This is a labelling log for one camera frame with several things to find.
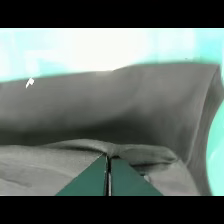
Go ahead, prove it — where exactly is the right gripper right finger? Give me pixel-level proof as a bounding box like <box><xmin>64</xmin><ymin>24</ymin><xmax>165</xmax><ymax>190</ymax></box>
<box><xmin>110</xmin><ymin>157</ymin><xmax>164</xmax><ymax>197</ymax></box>

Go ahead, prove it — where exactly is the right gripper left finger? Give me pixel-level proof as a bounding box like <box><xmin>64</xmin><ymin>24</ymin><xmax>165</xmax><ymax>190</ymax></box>
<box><xmin>55</xmin><ymin>153</ymin><xmax>109</xmax><ymax>197</ymax></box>

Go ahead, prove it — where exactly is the black garment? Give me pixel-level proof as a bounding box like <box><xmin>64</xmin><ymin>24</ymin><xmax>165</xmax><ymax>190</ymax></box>
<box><xmin>0</xmin><ymin>62</ymin><xmax>224</xmax><ymax>197</ymax></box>

